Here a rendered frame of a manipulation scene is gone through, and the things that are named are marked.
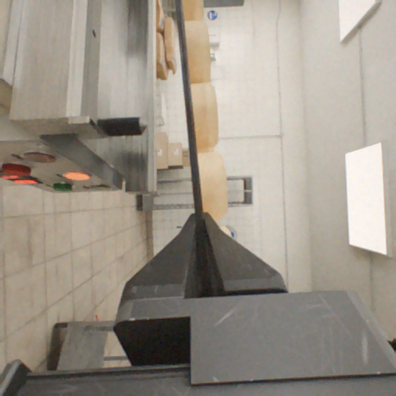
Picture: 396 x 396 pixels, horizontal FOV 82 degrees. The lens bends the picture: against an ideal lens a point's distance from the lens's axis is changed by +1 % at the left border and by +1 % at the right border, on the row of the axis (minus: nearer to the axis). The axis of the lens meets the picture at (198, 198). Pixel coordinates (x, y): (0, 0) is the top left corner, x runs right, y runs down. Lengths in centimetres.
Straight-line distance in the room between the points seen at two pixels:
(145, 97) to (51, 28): 32
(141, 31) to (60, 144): 44
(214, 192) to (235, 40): 510
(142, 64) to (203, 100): 46
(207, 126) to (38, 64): 16
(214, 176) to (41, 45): 20
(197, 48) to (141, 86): 39
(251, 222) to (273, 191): 70
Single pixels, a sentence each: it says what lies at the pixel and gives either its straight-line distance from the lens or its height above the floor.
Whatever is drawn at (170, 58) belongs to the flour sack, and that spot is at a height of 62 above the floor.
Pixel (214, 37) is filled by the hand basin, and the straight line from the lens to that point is 509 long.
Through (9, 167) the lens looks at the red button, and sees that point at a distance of 37.
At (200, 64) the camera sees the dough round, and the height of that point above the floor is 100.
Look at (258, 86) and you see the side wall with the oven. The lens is 487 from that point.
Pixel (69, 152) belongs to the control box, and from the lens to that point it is 32.
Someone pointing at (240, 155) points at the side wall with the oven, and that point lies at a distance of 439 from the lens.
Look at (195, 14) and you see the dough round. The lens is 25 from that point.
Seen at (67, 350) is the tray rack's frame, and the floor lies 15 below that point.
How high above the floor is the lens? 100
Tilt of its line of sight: level
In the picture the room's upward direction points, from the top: 88 degrees clockwise
